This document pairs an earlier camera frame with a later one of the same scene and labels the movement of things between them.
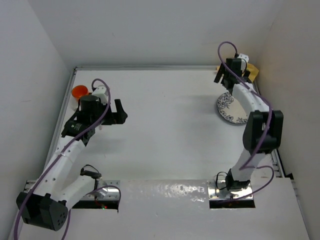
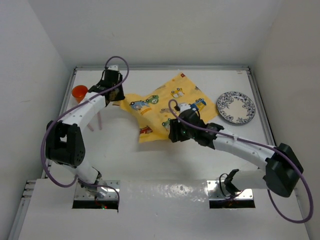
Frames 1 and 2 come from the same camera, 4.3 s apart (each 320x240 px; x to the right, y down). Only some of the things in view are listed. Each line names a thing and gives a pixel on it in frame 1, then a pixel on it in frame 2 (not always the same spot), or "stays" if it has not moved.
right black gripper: [221, 73] -> [175, 134]
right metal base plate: [217, 190] stays
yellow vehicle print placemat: [253, 71] -> [155, 110]
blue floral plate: [230, 109] stays
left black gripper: [117, 117] -> [120, 96]
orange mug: [80, 90] stays
